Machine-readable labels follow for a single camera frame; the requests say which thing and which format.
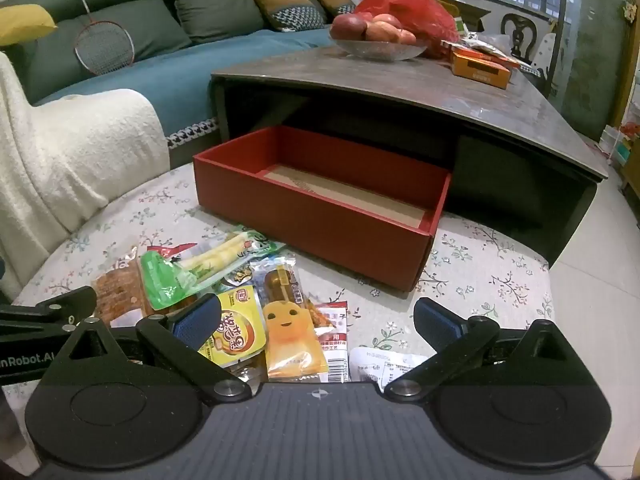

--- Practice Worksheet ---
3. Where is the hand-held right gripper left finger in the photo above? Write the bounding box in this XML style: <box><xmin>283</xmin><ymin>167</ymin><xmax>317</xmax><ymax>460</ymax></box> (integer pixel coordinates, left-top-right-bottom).
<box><xmin>37</xmin><ymin>292</ymin><xmax>253</xmax><ymax>405</ymax></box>

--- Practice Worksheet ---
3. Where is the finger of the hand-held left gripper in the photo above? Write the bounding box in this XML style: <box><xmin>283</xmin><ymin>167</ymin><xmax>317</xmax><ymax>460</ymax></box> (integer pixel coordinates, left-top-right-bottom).
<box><xmin>0</xmin><ymin>286</ymin><xmax>97</xmax><ymax>337</ymax></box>

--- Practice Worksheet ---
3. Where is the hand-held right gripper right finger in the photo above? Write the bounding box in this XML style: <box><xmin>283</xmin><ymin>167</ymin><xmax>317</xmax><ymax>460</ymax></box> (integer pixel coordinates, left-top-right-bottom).
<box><xmin>384</xmin><ymin>297</ymin><xmax>601</xmax><ymax>402</ymax></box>

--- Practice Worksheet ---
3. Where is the yellow snack packet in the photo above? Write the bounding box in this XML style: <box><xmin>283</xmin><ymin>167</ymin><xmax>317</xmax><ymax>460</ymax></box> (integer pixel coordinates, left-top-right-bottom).
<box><xmin>197</xmin><ymin>285</ymin><xmax>268</xmax><ymax>373</ymax></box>

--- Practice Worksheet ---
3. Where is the green bamboo shoot packet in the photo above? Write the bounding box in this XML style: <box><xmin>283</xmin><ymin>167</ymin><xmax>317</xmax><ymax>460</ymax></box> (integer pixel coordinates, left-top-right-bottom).
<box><xmin>139</xmin><ymin>227</ymin><xmax>286</xmax><ymax>311</ymax></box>

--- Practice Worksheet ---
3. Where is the small dark cartoon packet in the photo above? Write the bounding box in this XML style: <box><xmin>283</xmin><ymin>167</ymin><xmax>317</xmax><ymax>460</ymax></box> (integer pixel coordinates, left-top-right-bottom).
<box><xmin>220</xmin><ymin>265</ymin><xmax>256</xmax><ymax>293</ymax></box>

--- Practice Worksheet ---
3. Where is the brown snack packet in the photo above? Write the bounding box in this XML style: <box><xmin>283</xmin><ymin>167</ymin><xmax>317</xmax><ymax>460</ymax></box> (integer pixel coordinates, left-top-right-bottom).
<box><xmin>92</xmin><ymin>246</ymin><xmax>201</xmax><ymax>323</ymax></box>

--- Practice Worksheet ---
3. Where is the white barcode snack packet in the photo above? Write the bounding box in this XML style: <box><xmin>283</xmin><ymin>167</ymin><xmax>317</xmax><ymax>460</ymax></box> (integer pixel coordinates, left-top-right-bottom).
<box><xmin>348</xmin><ymin>346</ymin><xmax>431</xmax><ymax>393</ymax></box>

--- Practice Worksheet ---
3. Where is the red white snack packet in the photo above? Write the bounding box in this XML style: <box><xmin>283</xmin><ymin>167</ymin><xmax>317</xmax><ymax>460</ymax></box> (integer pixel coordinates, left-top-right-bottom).
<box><xmin>305</xmin><ymin>300</ymin><xmax>349</xmax><ymax>385</ymax></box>

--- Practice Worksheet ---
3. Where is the red drawer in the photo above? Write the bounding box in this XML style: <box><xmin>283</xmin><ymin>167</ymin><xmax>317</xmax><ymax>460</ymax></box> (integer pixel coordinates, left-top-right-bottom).
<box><xmin>193</xmin><ymin>126</ymin><xmax>452</xmax><ymax>293</ymax></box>

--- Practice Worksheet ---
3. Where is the floral cloth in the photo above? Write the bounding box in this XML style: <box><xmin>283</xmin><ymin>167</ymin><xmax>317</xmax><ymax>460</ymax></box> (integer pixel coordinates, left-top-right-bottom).
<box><xmin>20</xmin><ymin>160</ymin><xmax>553</xmax><ymax>396</ymax></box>

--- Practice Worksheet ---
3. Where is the white fleece throw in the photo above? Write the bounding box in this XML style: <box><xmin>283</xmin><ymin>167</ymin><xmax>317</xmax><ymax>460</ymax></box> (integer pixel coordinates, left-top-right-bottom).
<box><xmin>0</xmin><ymin>50</ymin><xmax>171</xmax><ymax>301</ymax></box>

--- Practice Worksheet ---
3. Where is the grey coffee table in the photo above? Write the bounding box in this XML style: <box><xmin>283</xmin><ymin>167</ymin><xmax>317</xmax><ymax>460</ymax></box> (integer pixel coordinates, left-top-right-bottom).
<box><xmin>210</xmin><ymin>42</ymin><xmax>610</xmax><ymax>266</ymax></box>

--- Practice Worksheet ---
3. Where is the teal sofa with cushions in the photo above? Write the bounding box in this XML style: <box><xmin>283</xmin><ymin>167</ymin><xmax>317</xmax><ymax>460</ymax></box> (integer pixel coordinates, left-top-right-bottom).
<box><xmin>32</xmin><ymin>27</ymin><xmax>341</xmax><ymax>147</ymax></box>

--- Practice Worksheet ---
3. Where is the cluttered storage shelf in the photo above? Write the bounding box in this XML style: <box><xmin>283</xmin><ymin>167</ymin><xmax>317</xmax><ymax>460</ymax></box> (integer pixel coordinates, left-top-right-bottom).
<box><xmin>597</xmin><ymin>122</ymin><xmax>640</xmax><ymax>192</ymax></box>

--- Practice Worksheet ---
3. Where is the orange cardboard box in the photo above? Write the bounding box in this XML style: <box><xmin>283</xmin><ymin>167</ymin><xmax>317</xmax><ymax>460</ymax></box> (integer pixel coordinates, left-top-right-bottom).
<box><xmin>452</xmin><ymin>50</ymin><xmax>513</xmax><ymax>90</ymax></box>

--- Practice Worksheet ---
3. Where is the badminton racket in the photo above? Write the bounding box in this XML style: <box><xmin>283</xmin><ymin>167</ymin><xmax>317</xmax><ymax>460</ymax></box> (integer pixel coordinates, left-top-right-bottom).
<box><xmin>62</xmin><ymin>0</ymin><xmax>136</xmax><ymax>77</ymax></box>

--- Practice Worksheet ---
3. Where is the orange black flat box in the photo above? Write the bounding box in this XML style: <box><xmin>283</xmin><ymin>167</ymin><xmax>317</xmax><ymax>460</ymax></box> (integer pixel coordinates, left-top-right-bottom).
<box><xmin>449</xmin><ymin>41</ymin><xmax>521</xmax><ymax>68</ymax></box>

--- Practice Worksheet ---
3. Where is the white foil packet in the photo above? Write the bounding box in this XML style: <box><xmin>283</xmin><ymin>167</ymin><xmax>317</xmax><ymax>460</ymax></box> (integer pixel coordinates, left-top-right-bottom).
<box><xmin>465</xmin><ymin>34</ymin><xmax>532</xmax><ymax>68</ymax></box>

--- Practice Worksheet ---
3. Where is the glass fruit bowl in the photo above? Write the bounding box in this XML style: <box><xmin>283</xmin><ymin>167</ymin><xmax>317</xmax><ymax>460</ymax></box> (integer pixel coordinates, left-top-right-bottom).
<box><xmin>329</xmin><ymin>30</ymin><xmax>430</xmax><ymax>62</ymax></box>

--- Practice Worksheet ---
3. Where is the yellow pillow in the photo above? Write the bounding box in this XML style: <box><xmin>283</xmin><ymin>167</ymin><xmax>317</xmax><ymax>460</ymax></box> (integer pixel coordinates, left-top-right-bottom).
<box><xmin>0</xmin><ymin>4</ymin><xmax>58</xmax><ymax>47</ymax></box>

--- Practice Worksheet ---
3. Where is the ironing board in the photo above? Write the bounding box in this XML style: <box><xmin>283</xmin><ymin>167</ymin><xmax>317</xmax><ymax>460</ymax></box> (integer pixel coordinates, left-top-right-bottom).
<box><xmin>532</xmin><ymin>30</ymin><xmax>568</xmax><ymax>101</ymax></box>

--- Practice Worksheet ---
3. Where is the green sofa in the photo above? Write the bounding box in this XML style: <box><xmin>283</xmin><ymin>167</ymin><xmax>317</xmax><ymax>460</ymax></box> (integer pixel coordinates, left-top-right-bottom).
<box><xmin>0</xmin><ymin>0</ymin><xmax>351</xmax><ymax>106</ymax></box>

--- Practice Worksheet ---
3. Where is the dark wooden chair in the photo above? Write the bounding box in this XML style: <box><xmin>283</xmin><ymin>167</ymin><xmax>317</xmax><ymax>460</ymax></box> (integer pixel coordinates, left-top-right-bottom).
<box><xmin>501</xmin><ymin>12</ymin><xmax>538</xmax><ymax>58</ymax></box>

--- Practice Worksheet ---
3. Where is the green glass partition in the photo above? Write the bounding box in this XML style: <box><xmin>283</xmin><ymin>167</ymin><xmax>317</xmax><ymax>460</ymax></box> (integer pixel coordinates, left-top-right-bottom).
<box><xmin>555</xmin><ymin>0</ymin><xmax>632</xmax><ymax>141</ymax></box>

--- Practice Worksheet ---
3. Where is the dark red apple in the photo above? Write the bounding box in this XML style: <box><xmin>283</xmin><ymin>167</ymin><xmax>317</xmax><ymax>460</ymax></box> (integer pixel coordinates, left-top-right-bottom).
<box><xmin>331</xmin><ymin>12</ymin><xmax>368</xmax><ymax>42</ymax></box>

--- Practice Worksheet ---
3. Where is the open cardboard box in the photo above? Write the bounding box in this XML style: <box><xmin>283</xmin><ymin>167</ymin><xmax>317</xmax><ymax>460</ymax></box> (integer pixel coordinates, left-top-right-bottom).
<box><xmin>435</xmin><ymin>0</ymin><xmax>492</xmax><ymax>33</ymax></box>

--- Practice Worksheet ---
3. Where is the red plastic bag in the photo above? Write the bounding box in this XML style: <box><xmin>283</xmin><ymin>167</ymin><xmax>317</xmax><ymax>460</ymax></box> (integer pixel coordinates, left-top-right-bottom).
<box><xmin>354</xmin><ymin>0</ymin><xmax>461</xmax><ymax>61</ymax></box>

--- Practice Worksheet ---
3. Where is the brown patterned pillow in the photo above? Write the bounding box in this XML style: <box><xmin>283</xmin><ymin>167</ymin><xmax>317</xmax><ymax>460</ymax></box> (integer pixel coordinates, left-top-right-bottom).
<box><xmin>248</xmin><ymin>0</ymin><xmax>328</xmax><ymax>32</ymax></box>
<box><xmin>312</xmin><ymin>0</ymin><xmax>358</xmax><ymax>17</ymax></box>

